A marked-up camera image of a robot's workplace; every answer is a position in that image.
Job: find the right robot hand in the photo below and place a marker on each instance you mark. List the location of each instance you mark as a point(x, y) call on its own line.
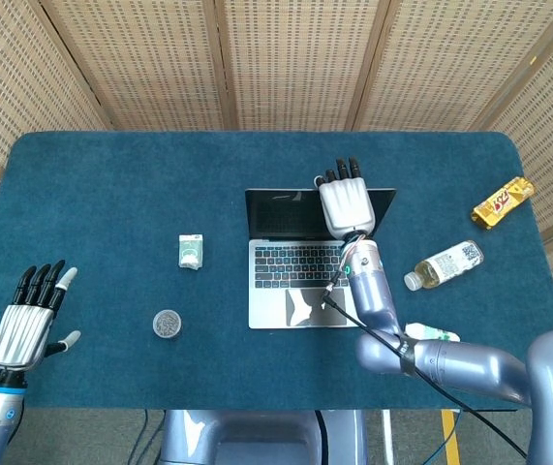
point(346, 203)

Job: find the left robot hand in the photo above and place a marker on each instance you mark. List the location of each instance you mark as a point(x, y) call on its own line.
point(21, 334)

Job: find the grey laptop computer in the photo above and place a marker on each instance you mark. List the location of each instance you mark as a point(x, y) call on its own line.
point(276, 218)

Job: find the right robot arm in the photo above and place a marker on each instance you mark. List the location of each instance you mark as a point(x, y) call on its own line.
point(373, 295)

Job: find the yellow drink bottle white cap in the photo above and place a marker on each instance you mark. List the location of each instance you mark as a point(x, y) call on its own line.
point(443, 266)

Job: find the clear round paperclip container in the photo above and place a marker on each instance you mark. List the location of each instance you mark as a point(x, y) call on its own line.
point(167, 324)

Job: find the woven bamboo folding screen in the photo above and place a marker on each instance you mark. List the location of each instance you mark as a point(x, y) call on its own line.
point(295, 63)

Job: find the white green squeeze tube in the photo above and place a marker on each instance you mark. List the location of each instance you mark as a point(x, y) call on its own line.
point(433, 333)

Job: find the yellow snack package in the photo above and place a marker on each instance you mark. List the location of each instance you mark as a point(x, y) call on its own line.
point(503, 203)

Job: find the green white tissue pack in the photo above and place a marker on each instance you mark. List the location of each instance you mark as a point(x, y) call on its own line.
point(191, 252)

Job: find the blue velvet tablecloth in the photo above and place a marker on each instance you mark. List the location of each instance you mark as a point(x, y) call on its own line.
point(111, 194)

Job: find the grey robot torso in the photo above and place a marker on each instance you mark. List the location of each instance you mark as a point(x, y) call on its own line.
point(256, 441)

